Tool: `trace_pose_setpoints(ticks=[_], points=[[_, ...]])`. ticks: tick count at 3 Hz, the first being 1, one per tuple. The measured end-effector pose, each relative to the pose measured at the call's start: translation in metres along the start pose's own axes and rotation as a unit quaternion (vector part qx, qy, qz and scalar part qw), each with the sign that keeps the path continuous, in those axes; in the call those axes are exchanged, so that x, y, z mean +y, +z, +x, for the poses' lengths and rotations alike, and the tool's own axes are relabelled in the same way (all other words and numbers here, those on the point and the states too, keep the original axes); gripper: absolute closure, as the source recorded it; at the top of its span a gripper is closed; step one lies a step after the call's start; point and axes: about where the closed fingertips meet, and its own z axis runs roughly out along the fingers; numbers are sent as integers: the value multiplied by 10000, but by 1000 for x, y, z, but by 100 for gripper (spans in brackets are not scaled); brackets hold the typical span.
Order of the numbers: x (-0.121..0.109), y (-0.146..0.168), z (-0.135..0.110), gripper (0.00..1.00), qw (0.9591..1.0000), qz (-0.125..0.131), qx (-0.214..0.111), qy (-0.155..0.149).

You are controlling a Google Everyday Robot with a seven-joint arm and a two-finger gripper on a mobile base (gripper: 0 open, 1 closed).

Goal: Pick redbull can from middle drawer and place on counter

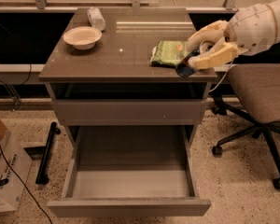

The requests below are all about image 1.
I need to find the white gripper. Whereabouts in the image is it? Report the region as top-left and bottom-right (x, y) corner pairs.
(187, 3), (276, 70)

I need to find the redbull can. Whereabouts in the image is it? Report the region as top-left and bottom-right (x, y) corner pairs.
(175, 49), (200, 77)

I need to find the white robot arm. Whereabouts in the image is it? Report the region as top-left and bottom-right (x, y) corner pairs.
(187, 0), (280, 70)

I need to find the grey drawer cabinet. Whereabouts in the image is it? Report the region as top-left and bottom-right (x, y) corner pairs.
(39, 8), (217, 146)

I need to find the open grey middle drawer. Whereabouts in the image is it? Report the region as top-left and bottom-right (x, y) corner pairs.
(48, 126), (211, 217)

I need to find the closed grey top drawer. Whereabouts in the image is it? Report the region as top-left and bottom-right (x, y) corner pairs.
(52, 99), (206, 126)

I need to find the green chip bag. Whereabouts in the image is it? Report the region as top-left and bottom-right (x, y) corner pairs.
(150, 40), (189, 67)

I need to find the grey office chair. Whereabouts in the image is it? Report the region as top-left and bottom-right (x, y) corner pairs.
(212, 63), (280, 189)

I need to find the clear plastic water bottle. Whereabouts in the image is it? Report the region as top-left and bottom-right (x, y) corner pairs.
(87, 7), (105, 32)

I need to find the white paper bowl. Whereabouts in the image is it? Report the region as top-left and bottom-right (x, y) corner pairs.
(63, 26), (102, 50)

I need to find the black floor bar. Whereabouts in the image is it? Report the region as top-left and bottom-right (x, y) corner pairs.
(35, 122), (61, 185)

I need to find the white cardboard box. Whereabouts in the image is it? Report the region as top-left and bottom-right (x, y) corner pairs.
(0, 131), (32, 212)

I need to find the white cable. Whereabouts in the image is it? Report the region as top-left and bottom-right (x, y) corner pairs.
(208, 59), (235, 93)

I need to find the black floor cable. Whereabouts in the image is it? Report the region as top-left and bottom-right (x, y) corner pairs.
(0, 126), (54, 224)

